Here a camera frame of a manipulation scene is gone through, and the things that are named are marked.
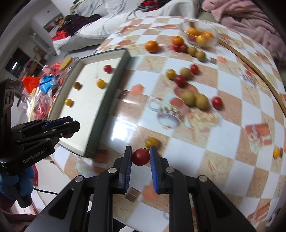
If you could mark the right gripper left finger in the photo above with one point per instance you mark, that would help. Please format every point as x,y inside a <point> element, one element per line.
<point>125,171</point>

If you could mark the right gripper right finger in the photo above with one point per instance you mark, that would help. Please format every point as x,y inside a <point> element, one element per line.
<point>158,167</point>

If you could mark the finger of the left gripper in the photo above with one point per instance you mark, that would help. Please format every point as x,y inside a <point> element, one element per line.
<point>65,127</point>

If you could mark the red cherry tomato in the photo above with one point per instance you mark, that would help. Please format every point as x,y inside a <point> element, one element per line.
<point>140,157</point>
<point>176,48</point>
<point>194,69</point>

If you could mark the yellow cherry tomato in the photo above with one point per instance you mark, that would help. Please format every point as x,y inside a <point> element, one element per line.
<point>101,84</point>

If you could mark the blue gloved left hand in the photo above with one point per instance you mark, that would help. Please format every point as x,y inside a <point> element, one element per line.
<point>25,183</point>

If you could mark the yellow tomato under gripper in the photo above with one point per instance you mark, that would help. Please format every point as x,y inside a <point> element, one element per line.
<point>151,141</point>
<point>69,102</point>

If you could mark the yellow green fruit bottom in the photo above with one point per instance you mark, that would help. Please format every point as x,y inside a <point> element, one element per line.
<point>77,86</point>

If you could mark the blue snack packet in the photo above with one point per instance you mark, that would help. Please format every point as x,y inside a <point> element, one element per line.
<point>48,83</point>

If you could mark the white tray green rim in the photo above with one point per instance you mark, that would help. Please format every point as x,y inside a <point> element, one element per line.
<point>91,104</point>

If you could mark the yellow lid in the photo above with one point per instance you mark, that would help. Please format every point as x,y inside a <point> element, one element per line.
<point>65,63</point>

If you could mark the red tomato bottom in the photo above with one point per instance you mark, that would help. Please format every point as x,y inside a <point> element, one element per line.
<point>108,69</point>

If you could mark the red tomato right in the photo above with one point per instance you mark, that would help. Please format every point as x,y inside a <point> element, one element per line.
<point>217,103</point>

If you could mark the yellow tomato middle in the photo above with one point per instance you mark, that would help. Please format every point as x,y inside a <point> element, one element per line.
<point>170,74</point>

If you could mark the green longan upper middle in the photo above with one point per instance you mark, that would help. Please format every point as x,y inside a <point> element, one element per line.
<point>186,72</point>

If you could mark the grey white sofa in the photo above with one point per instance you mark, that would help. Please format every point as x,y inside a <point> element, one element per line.
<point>91,22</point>

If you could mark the green longan bowl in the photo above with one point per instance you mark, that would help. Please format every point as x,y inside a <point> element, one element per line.
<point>200,55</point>
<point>192,51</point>

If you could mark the small yellow tomato far right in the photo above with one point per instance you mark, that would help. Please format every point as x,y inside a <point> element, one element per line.
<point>276,153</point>

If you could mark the large orange tangerine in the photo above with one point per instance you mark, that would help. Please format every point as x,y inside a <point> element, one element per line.
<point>152,46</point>

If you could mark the dark red tomato near tangerine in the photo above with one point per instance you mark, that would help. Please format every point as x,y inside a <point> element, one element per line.
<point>183,48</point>

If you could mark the wooden stick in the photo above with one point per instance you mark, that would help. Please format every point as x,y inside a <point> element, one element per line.
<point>258,72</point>

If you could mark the glass fruit bowl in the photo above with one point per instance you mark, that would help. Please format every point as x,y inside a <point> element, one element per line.
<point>199,33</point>

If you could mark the red black clothing pile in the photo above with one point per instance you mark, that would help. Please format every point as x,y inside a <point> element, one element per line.
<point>147,6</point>

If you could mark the pink blanket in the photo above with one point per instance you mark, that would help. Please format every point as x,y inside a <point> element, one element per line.
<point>245,17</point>

